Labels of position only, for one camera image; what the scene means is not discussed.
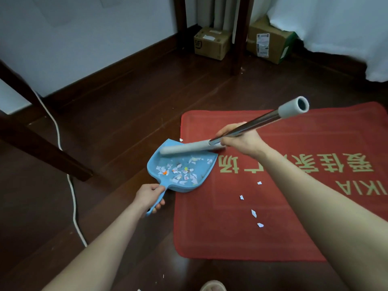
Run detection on person's left hand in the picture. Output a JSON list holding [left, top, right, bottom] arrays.
[[133, 183, 167, 219]]

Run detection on person's right hand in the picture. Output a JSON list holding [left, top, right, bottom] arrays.
[[215, 121, 269, 160]]

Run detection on blue plastic dustpan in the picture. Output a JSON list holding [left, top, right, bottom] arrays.
[[146, 138, 219, 216]]

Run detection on white broom with metal handle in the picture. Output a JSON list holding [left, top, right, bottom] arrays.
[[160, 96, 310, 156]]

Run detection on white paper scraps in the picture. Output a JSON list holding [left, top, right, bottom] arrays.
[[156, 138, 264, 228]]

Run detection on red doormat gold lettering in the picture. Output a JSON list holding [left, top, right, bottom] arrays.
[[173, 102, 388, 262]]

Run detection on person's right forearm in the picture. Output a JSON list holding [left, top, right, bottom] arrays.
[[257, 147, 388, 291]]

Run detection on person's left forearm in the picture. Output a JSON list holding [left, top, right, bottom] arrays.
[[42, 202, 149, 291]]

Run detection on small brown cardboard box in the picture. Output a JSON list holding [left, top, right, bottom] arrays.
[[194, 26, 232, 61]]

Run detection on cardboard box with green side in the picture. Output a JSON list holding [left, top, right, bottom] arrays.
[[246, 15, 297, 65]]

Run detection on beige slipper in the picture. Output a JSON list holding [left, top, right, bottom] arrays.
[[200, 280, 227, 291]]

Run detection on beige curtain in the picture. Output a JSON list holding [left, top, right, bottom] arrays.
[[186, 0, 270, 43]]

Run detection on white curtain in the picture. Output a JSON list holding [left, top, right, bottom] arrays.
[[266, 0, 388, 83]]

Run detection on white cable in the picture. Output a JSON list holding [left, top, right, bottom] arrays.
[[32, 89, 89, 247]]

